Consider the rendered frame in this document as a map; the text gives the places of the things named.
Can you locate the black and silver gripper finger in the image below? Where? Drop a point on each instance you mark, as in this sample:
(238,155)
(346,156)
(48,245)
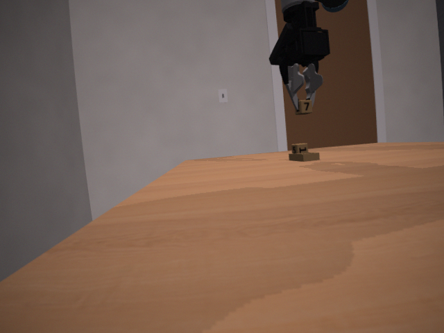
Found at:
(313,80)
(292,78)

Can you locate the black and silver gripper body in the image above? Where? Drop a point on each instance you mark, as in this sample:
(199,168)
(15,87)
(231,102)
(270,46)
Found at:
(308,38)

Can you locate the tan wooden number cube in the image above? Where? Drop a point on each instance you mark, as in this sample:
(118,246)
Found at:
(299,148)
(305,107)

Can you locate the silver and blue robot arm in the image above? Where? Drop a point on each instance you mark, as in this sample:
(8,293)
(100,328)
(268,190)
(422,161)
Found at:
(328,5)

